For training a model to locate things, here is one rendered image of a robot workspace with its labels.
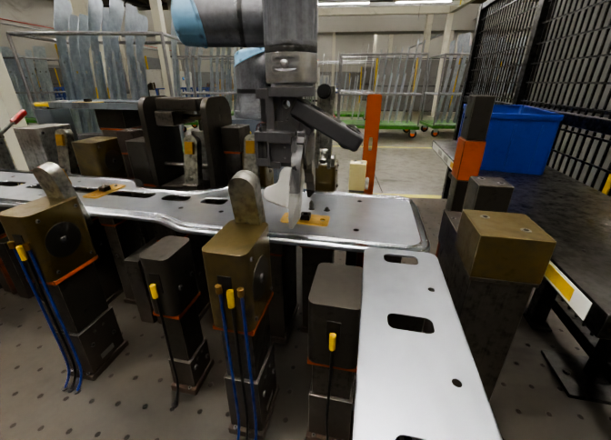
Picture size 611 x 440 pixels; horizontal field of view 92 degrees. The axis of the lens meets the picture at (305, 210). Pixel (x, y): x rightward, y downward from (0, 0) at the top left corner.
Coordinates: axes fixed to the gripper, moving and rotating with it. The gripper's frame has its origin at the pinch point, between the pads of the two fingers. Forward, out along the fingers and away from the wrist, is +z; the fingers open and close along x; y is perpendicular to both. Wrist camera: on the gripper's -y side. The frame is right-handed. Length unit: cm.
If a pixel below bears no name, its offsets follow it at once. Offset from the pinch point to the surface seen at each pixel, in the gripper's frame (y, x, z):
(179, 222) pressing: 21.6, 5.1, 2.0
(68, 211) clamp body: 37.6, 10.8, -1.1
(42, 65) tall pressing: 838, -646, -59
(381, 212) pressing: -13.2, -6.2, 1.7
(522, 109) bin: -53, -57, -13
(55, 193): 40.0, 10.0, -3.8
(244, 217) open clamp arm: 5.9, 12.4, -3.8
